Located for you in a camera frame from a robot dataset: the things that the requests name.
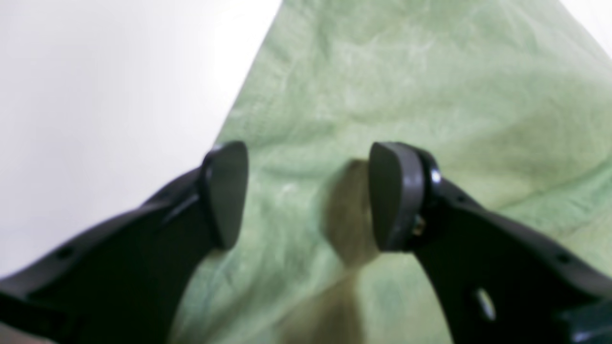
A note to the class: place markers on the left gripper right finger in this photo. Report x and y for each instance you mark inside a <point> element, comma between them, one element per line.
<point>497,281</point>

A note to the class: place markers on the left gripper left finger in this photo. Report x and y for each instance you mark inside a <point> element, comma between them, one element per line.
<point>122,281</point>

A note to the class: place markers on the olive green t-shirt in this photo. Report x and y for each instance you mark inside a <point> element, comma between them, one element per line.
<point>512,97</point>

